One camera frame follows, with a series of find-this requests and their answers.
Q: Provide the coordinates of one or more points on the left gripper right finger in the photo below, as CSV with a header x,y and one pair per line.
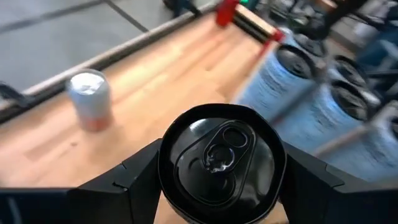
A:
x,y
335,202

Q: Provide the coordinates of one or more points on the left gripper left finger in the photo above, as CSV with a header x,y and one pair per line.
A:
x,y
93,205

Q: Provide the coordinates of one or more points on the tall white can teal palms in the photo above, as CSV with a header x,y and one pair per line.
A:
x,y
351,70

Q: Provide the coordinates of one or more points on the tall white can green palms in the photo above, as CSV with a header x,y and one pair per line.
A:
x,y
311,45

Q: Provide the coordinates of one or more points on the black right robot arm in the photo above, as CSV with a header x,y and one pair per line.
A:
x,y
342,12

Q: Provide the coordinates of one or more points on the wooden shelf black metal legs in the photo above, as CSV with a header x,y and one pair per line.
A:
x,y
342,140

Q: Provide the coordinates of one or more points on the short white and pink can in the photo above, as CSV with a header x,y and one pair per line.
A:
x,y
90,99

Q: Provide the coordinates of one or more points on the small black bracket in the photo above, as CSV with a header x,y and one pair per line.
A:
x,y
12,96
182,6

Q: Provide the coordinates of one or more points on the black aluminium table frame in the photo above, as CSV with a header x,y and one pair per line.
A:
x,y
140,45

